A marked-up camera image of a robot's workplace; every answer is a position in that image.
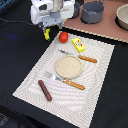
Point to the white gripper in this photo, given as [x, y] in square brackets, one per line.
[51, 12]

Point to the yellow toy banana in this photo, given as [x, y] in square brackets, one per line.
[46, 34]

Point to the red toy tomato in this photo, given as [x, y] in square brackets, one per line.
[63, 37]

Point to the yellow butter box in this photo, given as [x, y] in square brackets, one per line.
[78, 45]

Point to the brown toy sausage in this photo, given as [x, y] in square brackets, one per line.
[45, 90]

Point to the grey pot centre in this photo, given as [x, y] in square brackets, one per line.
[92, 12]

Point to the round tan wooden plate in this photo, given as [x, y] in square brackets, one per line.
[69, 67]

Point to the brown wooden board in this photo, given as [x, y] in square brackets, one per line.
[107, 27]

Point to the white woven placemat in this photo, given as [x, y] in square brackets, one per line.
[68, 103]

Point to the beige bowl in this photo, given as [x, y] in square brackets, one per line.
[122, 16]

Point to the grey pot with long handle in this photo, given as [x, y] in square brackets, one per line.
[76, 9]

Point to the knife with wooden handle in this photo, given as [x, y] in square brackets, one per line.
[79, 56]

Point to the fork with wooden handle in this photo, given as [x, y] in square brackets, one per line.
[73, 84]

